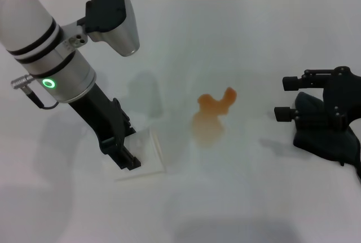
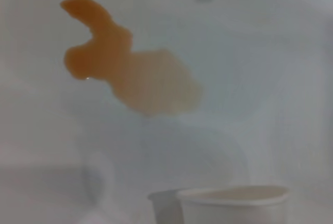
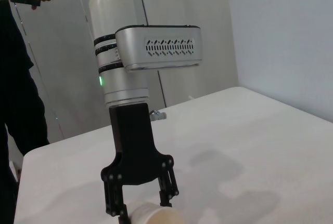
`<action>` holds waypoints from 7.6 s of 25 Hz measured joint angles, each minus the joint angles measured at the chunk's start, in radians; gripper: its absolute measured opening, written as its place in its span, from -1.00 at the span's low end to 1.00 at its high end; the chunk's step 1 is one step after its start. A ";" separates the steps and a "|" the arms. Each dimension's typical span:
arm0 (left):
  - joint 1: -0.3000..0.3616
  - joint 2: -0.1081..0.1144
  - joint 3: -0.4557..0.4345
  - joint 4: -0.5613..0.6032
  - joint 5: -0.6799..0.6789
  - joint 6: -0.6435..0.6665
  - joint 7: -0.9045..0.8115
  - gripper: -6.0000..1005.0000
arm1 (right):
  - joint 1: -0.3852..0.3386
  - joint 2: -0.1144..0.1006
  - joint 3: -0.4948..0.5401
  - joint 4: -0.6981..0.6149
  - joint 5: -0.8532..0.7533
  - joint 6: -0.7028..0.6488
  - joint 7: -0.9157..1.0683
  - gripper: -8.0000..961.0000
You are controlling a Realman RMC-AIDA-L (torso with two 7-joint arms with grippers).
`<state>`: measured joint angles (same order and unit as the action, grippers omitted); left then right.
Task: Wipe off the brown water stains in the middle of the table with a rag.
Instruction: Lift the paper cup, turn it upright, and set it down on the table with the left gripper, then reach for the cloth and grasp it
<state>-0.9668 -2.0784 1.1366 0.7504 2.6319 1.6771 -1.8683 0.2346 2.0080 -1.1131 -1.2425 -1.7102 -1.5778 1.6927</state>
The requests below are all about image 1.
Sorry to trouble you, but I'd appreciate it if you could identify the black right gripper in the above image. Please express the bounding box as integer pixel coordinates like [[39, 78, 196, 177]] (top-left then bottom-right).
[[274, 66, 361, 132]]

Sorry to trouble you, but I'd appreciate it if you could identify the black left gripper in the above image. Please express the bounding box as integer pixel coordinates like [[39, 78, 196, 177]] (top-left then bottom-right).
[[67, 83, 142, 172]]

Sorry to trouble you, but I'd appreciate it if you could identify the white paper cup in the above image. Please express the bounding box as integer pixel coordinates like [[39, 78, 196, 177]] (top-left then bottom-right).
[[112, 129, 167, 182]]

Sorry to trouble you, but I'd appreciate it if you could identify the dark blue rag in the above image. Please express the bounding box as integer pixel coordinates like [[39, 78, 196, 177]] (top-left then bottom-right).
[[292, 91, 361, 179]]

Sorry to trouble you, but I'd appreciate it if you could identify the brown water stain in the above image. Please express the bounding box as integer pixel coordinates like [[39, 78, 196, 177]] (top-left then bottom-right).
[[190, 86, 238, 147]]

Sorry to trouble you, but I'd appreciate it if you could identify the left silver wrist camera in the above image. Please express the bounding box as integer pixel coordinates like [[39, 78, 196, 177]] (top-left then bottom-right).
[[60, 0, 141, 58]]

